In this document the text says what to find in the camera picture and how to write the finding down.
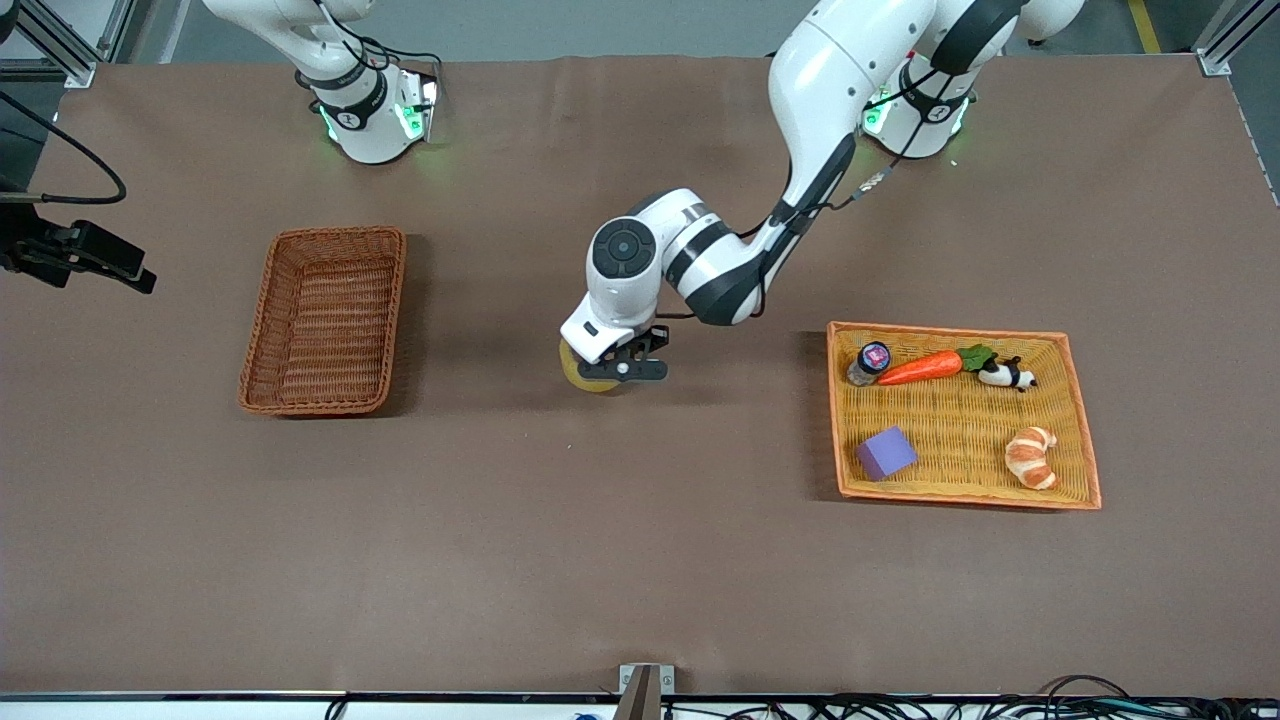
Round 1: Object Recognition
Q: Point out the orange rimmed yellow wicker basket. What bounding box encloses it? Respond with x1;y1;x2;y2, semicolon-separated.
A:
826;321;1103;512

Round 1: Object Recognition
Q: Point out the aluminium frame profile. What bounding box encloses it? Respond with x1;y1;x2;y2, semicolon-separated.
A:
0;0;101;89
1193;0;1280;79

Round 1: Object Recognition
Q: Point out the black arm base cable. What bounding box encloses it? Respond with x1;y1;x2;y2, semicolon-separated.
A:
300;0;446;116

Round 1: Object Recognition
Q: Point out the clear yellowish tape roll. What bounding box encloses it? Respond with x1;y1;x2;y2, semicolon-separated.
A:
557;338;623;394

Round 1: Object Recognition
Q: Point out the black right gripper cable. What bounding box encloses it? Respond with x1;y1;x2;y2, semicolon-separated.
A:
0;88;128;207

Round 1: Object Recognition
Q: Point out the black cable bundle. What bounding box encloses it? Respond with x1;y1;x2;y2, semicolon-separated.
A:
660;675;1280;720

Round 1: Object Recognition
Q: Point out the white table edge rail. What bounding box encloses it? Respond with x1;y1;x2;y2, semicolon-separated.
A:
0;690;1280;720

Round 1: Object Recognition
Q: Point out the brown table cover cloth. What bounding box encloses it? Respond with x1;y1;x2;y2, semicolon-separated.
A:
0;52;1280;697

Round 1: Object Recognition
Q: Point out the black white toy panda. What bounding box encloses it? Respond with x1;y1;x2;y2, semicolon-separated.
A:
977;355;1038;393

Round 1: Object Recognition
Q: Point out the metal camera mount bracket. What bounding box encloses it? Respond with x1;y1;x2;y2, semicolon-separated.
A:
618;663;675;720

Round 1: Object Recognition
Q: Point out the purple foam cube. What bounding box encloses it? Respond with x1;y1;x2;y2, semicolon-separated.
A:
856;426;919;483

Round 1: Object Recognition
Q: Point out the toy croissant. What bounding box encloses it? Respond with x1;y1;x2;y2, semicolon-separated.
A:
1005;426;1059;492

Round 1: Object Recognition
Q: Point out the brown wicker basket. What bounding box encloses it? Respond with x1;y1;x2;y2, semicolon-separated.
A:
237;226;408;417

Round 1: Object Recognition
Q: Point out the orange toy carrot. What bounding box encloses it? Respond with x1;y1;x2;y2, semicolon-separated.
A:
877;344;998;387

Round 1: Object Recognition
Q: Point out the small jar with blue lid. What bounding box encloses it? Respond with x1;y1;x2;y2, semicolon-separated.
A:
846;341;893;388

